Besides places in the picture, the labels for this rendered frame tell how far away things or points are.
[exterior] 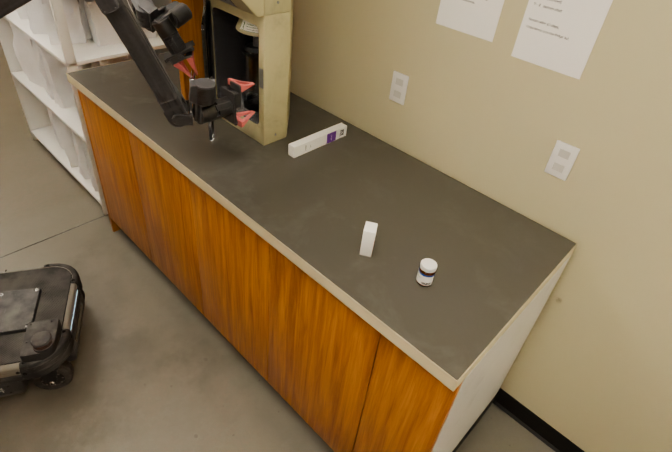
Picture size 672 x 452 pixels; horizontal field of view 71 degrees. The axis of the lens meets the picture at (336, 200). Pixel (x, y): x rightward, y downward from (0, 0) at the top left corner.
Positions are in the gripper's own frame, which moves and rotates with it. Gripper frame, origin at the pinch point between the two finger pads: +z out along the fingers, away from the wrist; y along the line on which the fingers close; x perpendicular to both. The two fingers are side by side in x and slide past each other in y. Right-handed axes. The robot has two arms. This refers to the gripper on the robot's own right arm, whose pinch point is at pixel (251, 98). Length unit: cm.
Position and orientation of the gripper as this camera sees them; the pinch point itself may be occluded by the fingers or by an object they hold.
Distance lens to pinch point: 154.8
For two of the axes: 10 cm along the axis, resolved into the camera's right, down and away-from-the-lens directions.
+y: 1.0, -7.9, -6.0
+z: 6.9, -3.8, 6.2
